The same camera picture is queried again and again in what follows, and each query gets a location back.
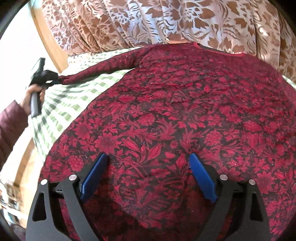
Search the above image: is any green checkered bed sheet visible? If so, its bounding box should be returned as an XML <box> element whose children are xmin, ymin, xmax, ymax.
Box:
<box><xmin>31</xmin><ymin>47</ymin><xmax>142</xmax><ymax>160</ymax></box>

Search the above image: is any red floral knit garment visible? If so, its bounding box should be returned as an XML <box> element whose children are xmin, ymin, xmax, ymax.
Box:
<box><xmin>41</xmin><ymin>43</ymin><xmax>295</xmax><ymax>240</ymax></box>

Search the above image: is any wooden window frame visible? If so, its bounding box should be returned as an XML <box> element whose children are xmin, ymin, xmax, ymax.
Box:
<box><xmin>29</xmin><ymin>1</ymin><xmax>68</xmax><ymax>73</ymax></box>

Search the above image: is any maroon left sleeve forearm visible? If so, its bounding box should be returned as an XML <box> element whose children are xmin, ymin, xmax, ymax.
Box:
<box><xmin>0</xmin><ymin>100</ymin><xmax>28</xmax><ymax>170</ymax></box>

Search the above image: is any person's left hand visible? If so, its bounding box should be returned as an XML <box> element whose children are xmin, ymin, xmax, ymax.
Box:
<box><xmin>20</xmin><ymin>84</ymin><xmax>46</xmax><ymax>116</ymax></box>

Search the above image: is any brown floral curtain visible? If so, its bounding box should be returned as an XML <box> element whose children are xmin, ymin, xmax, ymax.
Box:
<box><xmin>42</xmin><ymin>0</ymin><xmax>295</xmax><ymax>80</ymax></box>

